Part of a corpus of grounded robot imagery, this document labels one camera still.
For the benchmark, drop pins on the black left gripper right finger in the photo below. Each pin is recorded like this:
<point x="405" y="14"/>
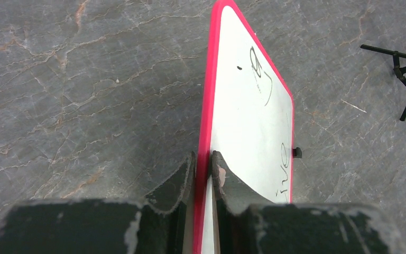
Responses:
<point x="249" y="223"/>

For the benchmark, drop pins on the pink framed whiteboard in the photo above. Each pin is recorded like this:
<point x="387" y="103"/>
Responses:
<point x="247" y="115"/>

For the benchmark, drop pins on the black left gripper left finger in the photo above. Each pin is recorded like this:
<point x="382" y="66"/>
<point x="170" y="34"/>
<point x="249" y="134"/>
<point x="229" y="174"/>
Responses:
<point x="159" y="222"/>

